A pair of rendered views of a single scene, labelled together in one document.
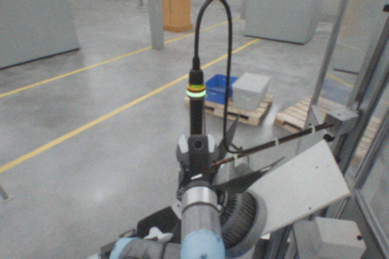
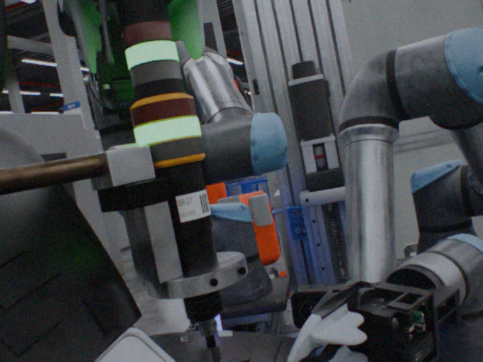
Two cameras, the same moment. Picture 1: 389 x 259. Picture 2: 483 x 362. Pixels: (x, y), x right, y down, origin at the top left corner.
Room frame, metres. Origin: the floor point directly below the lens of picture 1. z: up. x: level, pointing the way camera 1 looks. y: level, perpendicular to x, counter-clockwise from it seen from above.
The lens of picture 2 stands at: (0.89, -0.04, 1.38)
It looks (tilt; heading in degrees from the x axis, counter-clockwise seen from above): 3 degrees down; 166
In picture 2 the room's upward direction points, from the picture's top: 11 degrees counter-clockwise
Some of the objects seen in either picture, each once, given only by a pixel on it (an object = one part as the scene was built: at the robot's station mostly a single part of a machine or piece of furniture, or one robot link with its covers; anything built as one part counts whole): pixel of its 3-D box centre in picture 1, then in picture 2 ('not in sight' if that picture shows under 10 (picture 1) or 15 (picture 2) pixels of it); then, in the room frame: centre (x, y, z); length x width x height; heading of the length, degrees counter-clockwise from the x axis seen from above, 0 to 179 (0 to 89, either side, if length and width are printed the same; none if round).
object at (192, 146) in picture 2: not in sight; (172, 151); (0.55, 0.00, 1.39); 0.04 x 0.04 x 0.01
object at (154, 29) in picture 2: not in sight; (148, 37); (0.55, 0.00, 1.47); 0.03 x 0.03 x 0.01
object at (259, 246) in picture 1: (268, 244); not in sight; (0.72, -0.37, 0.73); 0.15 x 0.09 x 0.22; 82
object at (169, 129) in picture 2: not in sight; (167, 132); (0.55, 0.00, 1.40); 0.04 x 0.04 x 0.01
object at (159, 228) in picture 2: not in sight; (172, 215); (0.55, -0.01, 1.35); 0.09 x 0.07 x 0.10; 117
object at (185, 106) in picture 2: not in sight; (164, 113); (0.55, 0.00, 1.42); 0.04 x 0.04 x 0.01
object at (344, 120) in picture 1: (340, 121); not in sight; (0.83, -0.56, 1.39); 0.10 x 0.07 x 0.09; 117
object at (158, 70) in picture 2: not in sight; (156, 75); (0.55, 0.00, 1.44); 0.03 x 0.03 x 0.01
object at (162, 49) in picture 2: not in sight; (152, 57); (0.55, 0.00, 1.45); 0.03 x 0.03 x 0.01
